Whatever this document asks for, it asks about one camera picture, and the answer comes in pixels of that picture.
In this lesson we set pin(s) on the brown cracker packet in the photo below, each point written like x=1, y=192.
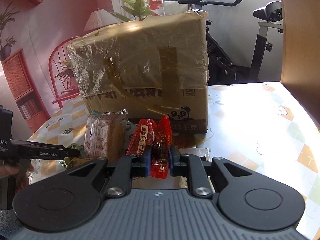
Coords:
x=104, y=136

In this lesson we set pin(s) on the wooden headboard panel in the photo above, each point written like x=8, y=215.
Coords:
x=300, y=68

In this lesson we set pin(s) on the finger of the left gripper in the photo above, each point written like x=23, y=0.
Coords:
x=38, y=150

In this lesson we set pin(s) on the taped cardboard box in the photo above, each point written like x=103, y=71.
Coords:
x=152, y=67

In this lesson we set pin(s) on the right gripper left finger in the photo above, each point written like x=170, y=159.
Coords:
x=115, y=179

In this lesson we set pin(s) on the red snack packet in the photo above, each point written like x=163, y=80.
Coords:
x=157, y=135

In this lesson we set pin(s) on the black exercise bike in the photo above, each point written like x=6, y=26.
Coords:
x=243, y=41

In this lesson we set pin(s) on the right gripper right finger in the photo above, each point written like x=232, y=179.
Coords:
x=204, y=178

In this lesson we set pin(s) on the pink room backdrop poster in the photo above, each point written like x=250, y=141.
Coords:
x=34, y=32

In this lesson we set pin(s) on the green yellow packet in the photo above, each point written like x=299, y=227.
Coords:
x=70, y=162

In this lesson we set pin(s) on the person left hand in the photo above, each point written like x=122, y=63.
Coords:
x=9, y=170

